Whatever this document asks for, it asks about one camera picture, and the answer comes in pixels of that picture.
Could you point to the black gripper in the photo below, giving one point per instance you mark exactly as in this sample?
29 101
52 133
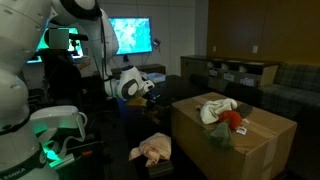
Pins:
151 100

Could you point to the pink cloth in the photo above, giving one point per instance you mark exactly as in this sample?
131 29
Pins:
153 146

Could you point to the white towel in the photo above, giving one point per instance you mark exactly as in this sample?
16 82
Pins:
213 110

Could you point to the grey rectangular block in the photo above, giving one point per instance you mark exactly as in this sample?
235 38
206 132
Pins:
245 110

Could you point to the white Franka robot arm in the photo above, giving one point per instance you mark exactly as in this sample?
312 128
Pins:
20 50

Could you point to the large cardboard box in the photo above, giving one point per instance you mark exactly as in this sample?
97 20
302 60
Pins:
266 150

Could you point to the operator hand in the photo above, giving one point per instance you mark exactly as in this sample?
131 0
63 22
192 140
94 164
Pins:
85 62

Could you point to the light blue plastic bin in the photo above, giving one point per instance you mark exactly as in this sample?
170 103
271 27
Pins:
156 77

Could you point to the wooden cabinet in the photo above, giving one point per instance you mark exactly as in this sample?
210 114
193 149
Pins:
233 71

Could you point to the person in dark shirt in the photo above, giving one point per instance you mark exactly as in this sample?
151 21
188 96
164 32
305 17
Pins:
63 78

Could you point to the green plaid sofa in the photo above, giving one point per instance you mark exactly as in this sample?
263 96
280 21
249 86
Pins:
296 93

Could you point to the small wall webcam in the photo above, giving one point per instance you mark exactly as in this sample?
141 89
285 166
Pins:
156 42

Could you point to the large wall monitor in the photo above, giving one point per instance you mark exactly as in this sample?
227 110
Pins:
133 36

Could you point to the white wall outlet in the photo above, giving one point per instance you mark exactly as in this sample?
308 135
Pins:
214 49
255 49

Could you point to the small wall monitor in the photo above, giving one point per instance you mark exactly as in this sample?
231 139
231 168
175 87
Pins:
75 46

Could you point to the black camera on stand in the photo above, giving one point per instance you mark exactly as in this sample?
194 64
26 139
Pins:
78 36

